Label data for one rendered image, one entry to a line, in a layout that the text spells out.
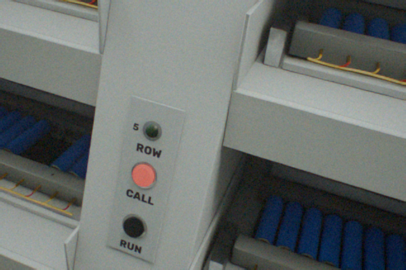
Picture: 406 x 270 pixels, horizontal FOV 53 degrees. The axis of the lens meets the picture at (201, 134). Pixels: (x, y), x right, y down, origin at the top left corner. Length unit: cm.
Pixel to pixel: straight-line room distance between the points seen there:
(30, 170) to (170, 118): 21
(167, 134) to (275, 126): 7
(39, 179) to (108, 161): 15
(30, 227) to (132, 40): 22
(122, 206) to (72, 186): 12
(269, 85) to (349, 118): 6
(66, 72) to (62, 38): 2
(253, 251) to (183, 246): 9
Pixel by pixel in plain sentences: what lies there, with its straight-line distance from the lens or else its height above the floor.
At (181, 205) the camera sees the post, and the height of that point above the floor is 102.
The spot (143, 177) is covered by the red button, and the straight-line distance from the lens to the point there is 29.
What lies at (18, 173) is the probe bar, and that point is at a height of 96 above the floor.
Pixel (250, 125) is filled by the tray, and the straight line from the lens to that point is 27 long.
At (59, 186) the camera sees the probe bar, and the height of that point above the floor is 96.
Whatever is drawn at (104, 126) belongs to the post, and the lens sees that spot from 30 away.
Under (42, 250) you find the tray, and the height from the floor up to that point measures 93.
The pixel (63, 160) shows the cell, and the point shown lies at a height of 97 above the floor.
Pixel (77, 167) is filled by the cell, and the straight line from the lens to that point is 45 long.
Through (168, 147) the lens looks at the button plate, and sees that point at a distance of 28.
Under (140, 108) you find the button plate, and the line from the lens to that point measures 28.
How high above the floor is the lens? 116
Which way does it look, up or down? 18 degrees down
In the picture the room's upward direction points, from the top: 13 degrees clockwise
